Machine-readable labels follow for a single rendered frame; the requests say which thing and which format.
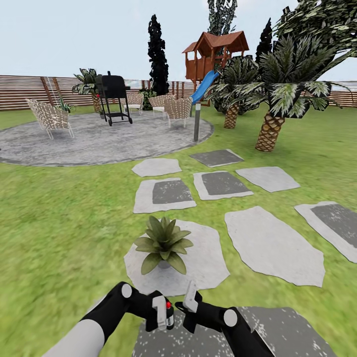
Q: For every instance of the insectifuge atomizer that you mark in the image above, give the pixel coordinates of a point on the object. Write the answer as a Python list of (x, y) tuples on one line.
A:
[(170, 312)]

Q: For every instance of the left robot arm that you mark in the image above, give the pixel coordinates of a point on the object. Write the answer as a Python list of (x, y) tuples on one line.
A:
[(88, 337)]

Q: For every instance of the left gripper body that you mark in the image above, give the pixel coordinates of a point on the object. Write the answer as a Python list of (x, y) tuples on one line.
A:
[(148, 312)]

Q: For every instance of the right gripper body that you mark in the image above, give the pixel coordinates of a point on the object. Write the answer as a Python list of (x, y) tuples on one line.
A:
[(191, 319)]

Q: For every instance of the charcoal grill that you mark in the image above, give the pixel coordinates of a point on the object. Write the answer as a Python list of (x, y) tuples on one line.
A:
[(111, 87)]

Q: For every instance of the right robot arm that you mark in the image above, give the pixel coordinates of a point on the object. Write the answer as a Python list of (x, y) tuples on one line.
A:
[(242, 341)]

